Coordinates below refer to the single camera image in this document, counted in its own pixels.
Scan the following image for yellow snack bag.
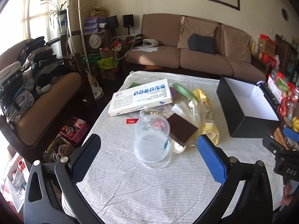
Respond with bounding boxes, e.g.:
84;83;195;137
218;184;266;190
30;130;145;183
193;88;220;145

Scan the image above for brown sanding sponge block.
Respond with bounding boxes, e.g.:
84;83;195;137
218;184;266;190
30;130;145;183
167;113;198;147

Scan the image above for round clear tape measure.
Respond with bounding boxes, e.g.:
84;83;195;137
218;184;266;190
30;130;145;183
170;140;186;154

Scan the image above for bananas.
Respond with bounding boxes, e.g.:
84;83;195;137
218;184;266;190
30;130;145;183
292;116;299;133

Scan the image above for wicker basket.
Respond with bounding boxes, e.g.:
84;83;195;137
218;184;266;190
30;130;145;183
273;127;290;150

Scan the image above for black storage box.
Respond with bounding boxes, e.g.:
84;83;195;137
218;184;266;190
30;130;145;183
216;75;281;139

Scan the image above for black remote control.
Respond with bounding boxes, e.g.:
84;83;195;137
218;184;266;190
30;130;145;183
258;83;280;108

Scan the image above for brown armchair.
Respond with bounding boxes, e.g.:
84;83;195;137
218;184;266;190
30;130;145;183
1;39;95;163

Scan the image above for pink storage basket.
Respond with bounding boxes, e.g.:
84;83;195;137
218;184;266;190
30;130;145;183
60;116;89;145

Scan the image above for striped white tablecloth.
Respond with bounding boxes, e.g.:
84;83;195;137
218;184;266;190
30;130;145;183
77;71;283;223

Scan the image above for red candy wrapper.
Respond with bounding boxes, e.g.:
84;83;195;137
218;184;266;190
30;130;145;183
126;118;138;124

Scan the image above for clear plastic bag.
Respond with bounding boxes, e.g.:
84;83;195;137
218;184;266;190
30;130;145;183
129;97;202;127

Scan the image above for green oval case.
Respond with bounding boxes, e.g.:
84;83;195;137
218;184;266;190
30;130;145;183
172;83;199;102

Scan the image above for purple card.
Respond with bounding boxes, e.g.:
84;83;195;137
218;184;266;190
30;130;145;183
170;87;178;99

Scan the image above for pile of folded clothes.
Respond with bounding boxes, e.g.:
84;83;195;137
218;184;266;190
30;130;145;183
1;36;70;125

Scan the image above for dark blue lumbar cushion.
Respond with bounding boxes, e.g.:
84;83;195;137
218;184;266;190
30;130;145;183
187;33;215;55

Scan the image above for brown three-seat sofa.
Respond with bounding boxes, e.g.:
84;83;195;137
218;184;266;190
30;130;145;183
125;13;266;83

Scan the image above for white glove box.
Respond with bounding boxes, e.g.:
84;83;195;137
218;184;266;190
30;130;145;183
108;79;173;116

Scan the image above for potted plant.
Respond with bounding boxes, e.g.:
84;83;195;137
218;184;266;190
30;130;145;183
41;0;67;35

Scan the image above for black speaker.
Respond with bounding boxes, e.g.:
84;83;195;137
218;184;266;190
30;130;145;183
123;14;134;28

